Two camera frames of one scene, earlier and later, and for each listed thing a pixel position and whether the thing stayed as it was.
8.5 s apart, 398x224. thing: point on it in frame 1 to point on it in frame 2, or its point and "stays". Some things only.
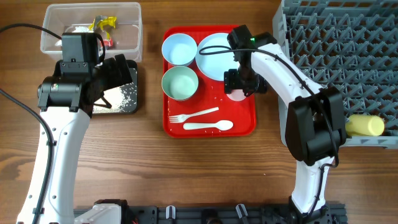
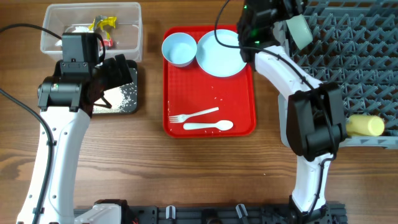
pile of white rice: x=119 y=98 stays
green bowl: x=180 y=83 to x=300 y=30
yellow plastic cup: x=361 y=125 stays
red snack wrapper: x=109 y=42 stays
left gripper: x=115 y=79 stays
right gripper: x=231 y=83 to x=295 y=9
